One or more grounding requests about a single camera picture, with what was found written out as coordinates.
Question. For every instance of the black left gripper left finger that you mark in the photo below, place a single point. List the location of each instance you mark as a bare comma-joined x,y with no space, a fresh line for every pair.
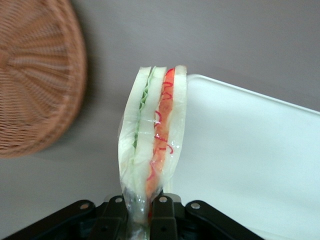
105,220

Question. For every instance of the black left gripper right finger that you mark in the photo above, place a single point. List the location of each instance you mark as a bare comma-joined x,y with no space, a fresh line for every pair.
170,220

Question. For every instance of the triangle sandwich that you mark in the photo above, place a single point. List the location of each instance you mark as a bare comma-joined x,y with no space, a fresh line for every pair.
152,130

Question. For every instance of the cream rectangular plastic tray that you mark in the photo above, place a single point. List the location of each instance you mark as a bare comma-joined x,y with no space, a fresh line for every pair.
250,150

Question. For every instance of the brown round wicker basket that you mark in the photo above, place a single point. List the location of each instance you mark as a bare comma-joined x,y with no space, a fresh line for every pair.
37,80

